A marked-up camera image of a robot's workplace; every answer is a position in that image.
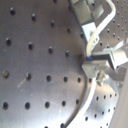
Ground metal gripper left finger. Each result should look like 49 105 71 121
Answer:
82 61 126 86

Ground middle metal cable clip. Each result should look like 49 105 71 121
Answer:
70 0 104 41

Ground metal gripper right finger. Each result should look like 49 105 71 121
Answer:
92 41 128 69

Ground white cable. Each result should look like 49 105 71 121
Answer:
64 0 119 128

